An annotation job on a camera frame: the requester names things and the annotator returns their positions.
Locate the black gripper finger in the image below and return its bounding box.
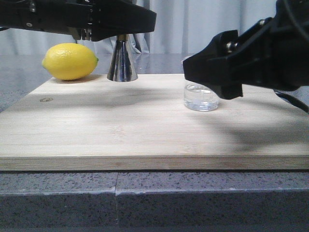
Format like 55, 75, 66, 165
91, 0, 156, 42

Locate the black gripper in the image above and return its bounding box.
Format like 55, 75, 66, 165
183, 0, 309, 100
0, 0, 94, 40

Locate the small glass beaker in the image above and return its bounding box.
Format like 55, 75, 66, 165
181, 55, 220, 112

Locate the steel double jigger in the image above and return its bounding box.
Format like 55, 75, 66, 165
107, 34, 138, 82

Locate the yellow lemon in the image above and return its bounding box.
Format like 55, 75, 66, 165
42, 43, 98, 81

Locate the grey curtain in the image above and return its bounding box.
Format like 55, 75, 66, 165
0, 0, 276, 55

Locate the light wooden cutting board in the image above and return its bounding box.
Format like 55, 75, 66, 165
0, 74, 309, 171

